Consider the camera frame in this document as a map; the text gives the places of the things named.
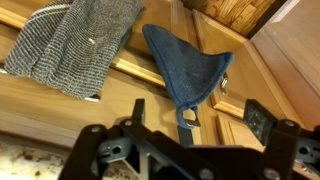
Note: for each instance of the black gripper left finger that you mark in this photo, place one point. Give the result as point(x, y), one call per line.
point(90, 150)

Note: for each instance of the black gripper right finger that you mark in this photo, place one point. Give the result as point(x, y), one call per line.
point(276, 143)

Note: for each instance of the blue terry towel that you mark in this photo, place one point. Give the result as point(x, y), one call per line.
point(186, 70)

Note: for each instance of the wooden drawer with hooks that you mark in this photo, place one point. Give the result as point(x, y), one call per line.
point(66, 110)

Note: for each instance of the black over-drawer hook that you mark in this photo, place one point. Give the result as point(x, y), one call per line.
point(186, 133)

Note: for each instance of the grey knit towel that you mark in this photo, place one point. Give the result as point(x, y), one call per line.
point(70, 46)

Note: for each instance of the wooden sink base cabinet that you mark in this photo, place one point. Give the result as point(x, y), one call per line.
point(293, 56)

